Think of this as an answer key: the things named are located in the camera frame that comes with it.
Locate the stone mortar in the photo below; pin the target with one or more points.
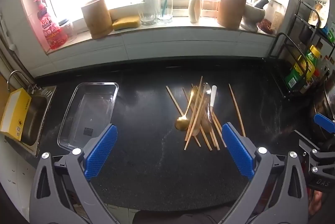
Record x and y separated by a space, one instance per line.
252 17

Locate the small glass jar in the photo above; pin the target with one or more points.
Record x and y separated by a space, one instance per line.
67 30

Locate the person's right hand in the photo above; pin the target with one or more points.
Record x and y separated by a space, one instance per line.
316 201

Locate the metal pot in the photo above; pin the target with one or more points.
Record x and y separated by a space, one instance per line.
328 103

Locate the clear plastic tray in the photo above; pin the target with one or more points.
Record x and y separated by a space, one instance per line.
86 114

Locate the chrome faucet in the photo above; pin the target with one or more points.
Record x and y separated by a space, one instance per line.
19 77

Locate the silver metal spoon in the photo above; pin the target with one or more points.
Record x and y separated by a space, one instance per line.
207 88

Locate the empty bamboo holder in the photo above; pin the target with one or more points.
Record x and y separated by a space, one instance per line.
96 18

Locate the gold metal spoon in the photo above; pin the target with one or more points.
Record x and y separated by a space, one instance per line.
183 123

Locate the yellow cardboard box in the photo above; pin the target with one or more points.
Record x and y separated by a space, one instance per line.
13 114

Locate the light wooden spoon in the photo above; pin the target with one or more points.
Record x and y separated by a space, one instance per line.
206 124

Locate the bamboo utensil holder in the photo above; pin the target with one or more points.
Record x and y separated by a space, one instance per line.
231 12

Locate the pile of wooden chopsticks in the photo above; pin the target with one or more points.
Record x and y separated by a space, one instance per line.
196 111

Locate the green and yellow bottle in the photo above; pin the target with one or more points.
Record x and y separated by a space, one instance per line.
305 67

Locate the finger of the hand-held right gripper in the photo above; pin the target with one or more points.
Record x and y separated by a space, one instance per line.
318 158
324 122

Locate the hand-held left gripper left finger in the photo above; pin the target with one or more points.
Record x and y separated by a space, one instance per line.
100 153

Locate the jar with red lid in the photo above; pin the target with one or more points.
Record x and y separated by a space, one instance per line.
209 5

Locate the pink dish soap bottle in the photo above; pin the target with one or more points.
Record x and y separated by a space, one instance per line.
48 27

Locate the tall drinking glass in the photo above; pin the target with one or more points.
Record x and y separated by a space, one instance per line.
148 9

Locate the dark stone pestle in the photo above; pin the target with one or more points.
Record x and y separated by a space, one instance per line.
261 1

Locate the bag of red chillies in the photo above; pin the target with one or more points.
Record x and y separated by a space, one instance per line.
264 26

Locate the stainless steel sink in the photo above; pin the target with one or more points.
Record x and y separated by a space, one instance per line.
34 114

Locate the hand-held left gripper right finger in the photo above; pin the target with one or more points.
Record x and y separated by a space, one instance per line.
238 152

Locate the white snack packet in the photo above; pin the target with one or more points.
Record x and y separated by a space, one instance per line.
319 9

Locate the white bottle with blue cap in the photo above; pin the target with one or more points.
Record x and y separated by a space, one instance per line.
194 6

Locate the drinking glass with brush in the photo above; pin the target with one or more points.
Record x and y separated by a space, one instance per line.
167 16

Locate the clear labelled jar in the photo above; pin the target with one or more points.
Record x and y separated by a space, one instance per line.
277 17

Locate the yellow sponge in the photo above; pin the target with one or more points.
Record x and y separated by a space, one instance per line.
125 22

